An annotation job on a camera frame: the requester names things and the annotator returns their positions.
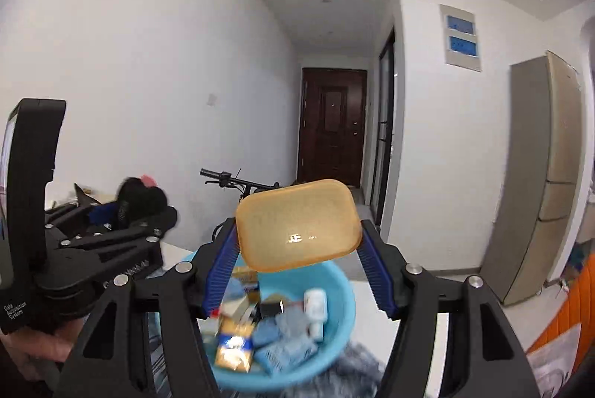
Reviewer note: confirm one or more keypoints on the person's left hand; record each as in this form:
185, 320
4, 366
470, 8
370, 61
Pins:
37, 342

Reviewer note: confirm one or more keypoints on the white plastic bottle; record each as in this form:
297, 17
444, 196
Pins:
315, 309

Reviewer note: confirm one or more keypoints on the yellow printed box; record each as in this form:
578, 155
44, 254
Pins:
245, 276

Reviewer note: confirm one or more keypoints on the blue plaid shirt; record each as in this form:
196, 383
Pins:
355, 372

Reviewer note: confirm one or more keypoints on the black framed glass door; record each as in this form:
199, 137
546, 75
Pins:
383, 124

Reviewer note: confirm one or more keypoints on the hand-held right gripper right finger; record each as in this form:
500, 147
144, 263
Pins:
377, 275

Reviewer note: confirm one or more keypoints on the yellow and blue box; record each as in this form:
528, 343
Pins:
234, 347

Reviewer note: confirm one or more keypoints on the white printed paper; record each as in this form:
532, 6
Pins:
555, 361

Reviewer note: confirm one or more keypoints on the light blue tissue packet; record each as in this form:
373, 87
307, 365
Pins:
288, 354

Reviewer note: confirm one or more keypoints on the dark brown door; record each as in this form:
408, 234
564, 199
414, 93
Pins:
332, 124

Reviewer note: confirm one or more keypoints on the light blue box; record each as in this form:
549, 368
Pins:
266, 332

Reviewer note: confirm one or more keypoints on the black bicycle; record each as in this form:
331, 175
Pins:
223, 177

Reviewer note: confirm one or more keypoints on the white light switch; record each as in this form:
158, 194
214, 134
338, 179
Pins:
211, 99

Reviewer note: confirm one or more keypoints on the black plastic bag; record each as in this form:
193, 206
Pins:
86, 196

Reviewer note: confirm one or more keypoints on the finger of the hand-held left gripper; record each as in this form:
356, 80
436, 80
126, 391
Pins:
79, 217
116, 249

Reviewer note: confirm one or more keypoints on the beige refrigerator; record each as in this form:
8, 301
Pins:
534, 175

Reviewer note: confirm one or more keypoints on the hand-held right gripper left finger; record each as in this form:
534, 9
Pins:
223, 270

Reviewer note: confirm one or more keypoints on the orange chair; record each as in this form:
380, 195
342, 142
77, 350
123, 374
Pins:
571, 309

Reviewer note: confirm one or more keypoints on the grey wall panel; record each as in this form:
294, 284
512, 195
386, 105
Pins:
460, 35

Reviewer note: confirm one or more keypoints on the black small box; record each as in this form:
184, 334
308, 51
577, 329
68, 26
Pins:
272, 309

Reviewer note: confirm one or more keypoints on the blue plastic basin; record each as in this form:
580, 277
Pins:
337, 319

